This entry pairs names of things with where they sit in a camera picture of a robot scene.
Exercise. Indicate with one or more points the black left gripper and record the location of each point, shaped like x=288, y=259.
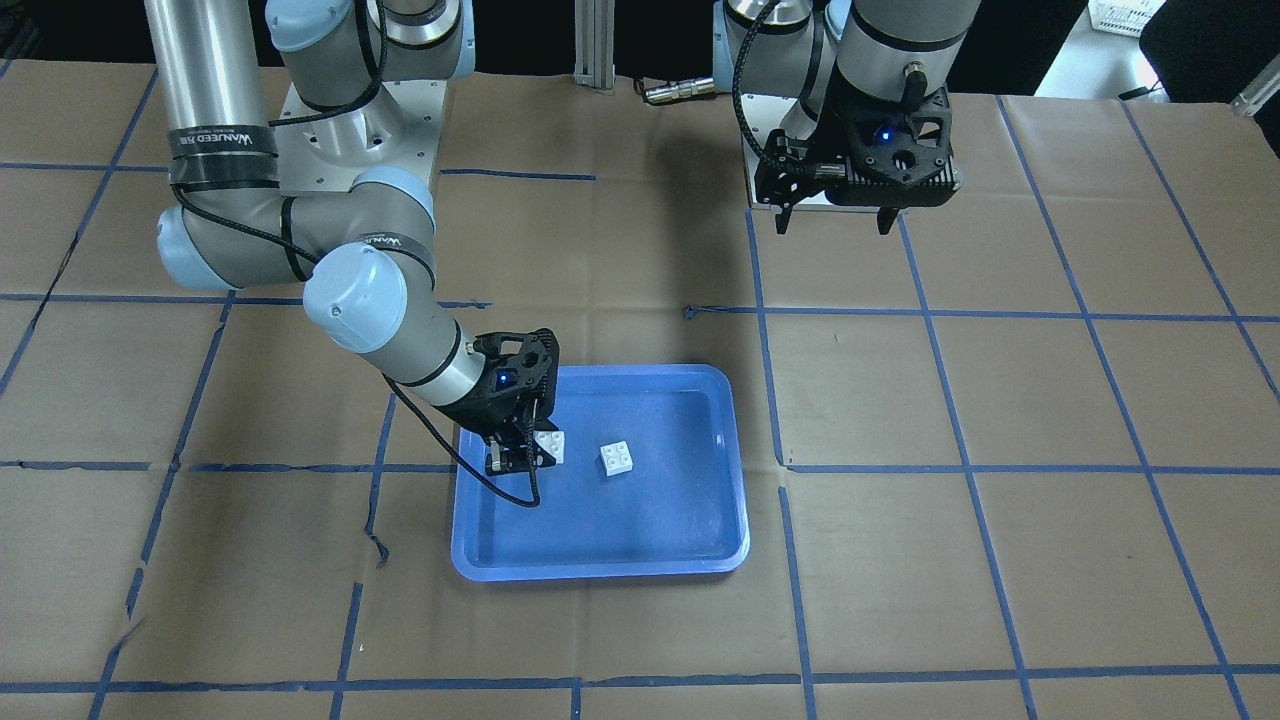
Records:
x=797, y=153

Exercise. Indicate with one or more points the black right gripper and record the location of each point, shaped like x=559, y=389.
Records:
x=482, y=410

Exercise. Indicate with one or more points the brown paper table cover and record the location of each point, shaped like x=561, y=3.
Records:
x=1016, y=458

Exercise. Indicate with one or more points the white block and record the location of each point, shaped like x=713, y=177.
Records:
x=552, y=443
x=616, y=458

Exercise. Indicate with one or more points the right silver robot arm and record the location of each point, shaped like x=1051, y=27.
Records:
x=333, y=199

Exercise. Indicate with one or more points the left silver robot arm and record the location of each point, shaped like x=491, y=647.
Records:
x=793, y=48

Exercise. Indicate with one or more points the blue plastic tray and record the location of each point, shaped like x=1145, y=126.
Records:
x=682, y=510

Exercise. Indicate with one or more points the aluminium frame post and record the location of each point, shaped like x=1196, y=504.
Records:
x=593, y=45

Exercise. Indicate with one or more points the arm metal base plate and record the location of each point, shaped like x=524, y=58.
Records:
x=401, y=127

